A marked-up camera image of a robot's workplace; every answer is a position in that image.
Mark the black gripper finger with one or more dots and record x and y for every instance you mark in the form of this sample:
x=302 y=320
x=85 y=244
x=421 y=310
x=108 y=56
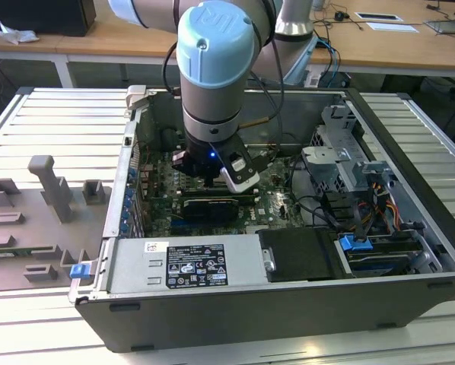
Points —
x=182 y=161

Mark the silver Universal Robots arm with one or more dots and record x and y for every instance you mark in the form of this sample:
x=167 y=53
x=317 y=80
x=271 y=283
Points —
x=212 y=57

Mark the black RAM slot bank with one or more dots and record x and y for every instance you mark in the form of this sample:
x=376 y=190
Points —
x=191 y=192

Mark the black graphics card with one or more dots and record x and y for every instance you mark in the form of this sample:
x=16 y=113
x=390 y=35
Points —
x=212 y=209

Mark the grey case corner latch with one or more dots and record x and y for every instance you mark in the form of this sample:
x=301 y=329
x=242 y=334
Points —
x=136 y=97

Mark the green motherboard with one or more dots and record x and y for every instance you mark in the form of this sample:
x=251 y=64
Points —
x=273 y=205

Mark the silver power supply unit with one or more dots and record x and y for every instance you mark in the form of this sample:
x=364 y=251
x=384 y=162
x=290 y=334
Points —
x=136 y=266

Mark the grey metal drive cage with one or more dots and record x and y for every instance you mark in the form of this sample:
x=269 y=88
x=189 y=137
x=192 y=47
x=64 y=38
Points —
x=326 y=159

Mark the black plastic shroud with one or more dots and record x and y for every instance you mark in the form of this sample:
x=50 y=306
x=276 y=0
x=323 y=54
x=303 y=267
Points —
x=300 y=254

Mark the small white adapter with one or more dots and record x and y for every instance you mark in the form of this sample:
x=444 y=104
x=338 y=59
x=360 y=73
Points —
x=313 y=79

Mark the pale blue teach pendant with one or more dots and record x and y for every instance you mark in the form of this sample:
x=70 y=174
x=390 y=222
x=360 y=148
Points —
x=303 y=57

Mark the blue case latch clip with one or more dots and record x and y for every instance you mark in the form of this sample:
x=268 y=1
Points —
x=79 y=272

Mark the long wooden desk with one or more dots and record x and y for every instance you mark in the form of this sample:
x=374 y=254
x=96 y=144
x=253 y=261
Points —
x=79 y=42

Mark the black open PC case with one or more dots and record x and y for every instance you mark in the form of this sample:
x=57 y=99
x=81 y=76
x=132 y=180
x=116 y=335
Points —
x=250 y=315

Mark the blue disk carrier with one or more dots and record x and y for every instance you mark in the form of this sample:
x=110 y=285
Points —
x=355 y=243

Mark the grey parts rack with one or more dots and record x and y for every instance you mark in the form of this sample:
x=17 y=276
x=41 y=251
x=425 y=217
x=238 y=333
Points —
x=22 y=235

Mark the green RAM stick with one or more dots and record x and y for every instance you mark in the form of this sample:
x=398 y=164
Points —
x=7 y=251

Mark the small black desk device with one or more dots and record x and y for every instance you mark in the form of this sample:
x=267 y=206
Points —
x=341 y=16

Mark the black computer tower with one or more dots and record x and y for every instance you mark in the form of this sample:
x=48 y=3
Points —
x=41 y=15

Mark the dark disk drive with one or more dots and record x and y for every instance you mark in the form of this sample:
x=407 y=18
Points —
x=379 y=262

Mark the crumpled clear plastic wrap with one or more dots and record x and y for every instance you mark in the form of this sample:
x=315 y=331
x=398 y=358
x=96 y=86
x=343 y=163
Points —
x=16 y=33

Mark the silver desk grommet plate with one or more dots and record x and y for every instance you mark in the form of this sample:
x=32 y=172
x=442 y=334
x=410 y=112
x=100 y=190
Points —
x=379 y=16

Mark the white paper sheet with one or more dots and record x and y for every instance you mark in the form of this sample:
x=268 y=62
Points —
x=393 y=27

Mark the clear flat tray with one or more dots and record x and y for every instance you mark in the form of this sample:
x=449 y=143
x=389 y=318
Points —
x=448 y=26

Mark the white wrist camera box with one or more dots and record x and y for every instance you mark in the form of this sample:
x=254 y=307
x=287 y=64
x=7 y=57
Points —
x=242 y=180

